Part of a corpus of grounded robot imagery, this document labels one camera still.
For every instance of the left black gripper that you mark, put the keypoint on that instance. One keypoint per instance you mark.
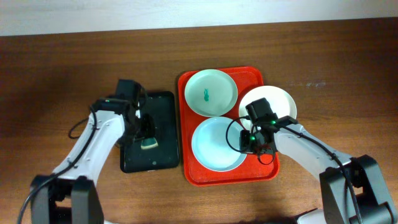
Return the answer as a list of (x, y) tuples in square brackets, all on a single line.
[(152, 130)]

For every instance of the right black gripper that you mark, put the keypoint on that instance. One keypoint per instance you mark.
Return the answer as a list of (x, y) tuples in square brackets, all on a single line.
[(246, 147)]

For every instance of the green yellow sponge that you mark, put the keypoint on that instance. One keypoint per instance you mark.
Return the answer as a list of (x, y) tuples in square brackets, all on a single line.
[(149, 143)]

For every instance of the white plate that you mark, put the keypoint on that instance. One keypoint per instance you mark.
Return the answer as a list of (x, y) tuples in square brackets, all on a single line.
[(280, 101)]

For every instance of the light blue plate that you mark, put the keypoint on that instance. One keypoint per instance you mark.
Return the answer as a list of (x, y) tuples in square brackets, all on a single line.
[(215, 144)]

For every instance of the pale green plate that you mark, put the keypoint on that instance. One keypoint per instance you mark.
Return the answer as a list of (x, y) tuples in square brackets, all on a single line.
[(211, 93)]

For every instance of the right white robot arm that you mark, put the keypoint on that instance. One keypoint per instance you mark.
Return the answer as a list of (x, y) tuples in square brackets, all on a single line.
[(353, 188)]

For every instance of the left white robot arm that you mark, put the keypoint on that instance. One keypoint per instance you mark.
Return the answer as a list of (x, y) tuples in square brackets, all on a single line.
[(68, 194)]

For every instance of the black plastic tray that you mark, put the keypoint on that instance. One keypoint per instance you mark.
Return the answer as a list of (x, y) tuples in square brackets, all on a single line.
[(161, 106)]

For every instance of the red plastic tray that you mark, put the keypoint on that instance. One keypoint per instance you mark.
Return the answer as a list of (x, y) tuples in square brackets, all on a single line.
[(251, 170)]

